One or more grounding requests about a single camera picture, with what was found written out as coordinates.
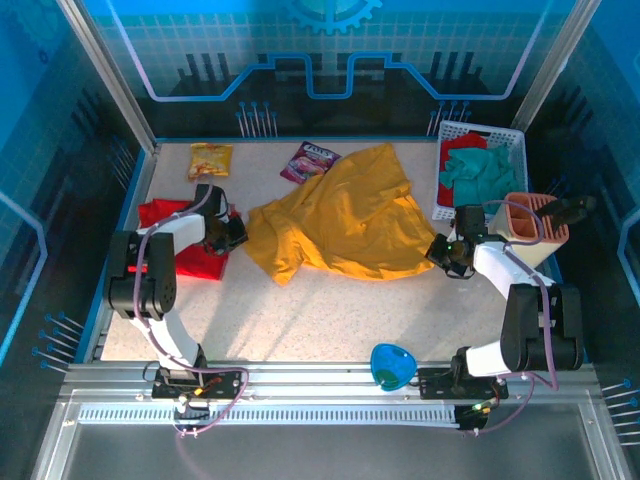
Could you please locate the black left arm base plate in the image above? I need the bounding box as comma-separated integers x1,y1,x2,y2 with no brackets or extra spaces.
150,366,251,401

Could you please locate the black knife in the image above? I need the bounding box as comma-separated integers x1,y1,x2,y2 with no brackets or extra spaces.
537,199,589,226
559,194,599,215

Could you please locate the aluminium mounting rail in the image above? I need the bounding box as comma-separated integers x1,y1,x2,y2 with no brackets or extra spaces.
58,360,601,399

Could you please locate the pink cream utensil holder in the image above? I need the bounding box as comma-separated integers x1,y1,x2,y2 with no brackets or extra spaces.
487,192,571,269

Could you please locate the blue rounded plastic disc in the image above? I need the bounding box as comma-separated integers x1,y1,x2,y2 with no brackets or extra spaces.
369,342,419,393

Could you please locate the crumpled red t-shirt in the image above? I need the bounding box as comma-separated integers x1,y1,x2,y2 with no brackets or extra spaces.
436,132,489,207

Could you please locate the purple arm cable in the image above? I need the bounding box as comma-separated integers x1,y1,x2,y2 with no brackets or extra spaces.
133,183,250,439
481,198,560,436

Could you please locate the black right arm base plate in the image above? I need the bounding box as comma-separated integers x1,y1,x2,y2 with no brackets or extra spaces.
418,366,510,401

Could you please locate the teal t-shirt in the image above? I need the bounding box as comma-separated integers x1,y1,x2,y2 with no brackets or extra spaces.
439,144,519,215

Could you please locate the white plastic basket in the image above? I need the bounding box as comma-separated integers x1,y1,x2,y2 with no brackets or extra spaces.
431,120,530,222

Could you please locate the aluminium frame post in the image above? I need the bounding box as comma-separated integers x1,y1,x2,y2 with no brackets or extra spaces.
509,0,602,135
56,0,161,154

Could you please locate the yellow t-shirt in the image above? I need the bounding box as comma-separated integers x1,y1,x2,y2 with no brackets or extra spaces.
244,143,438,287

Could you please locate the purple candy bag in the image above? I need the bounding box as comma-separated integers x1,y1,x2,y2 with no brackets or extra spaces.
279,141,338,186

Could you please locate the folded red t-shirt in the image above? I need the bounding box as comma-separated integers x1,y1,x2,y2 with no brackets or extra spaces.
136,198,245,280

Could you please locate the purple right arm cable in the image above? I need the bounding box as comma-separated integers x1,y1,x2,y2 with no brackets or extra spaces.
481,198,560,436

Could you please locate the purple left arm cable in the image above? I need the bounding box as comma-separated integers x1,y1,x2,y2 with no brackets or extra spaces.
133,183,250,439

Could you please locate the white slotted cable duct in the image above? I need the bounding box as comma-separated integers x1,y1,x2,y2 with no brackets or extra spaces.
77,403,462,427

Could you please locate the yellow snack bag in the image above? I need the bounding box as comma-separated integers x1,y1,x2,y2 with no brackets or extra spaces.
187,143,235,182

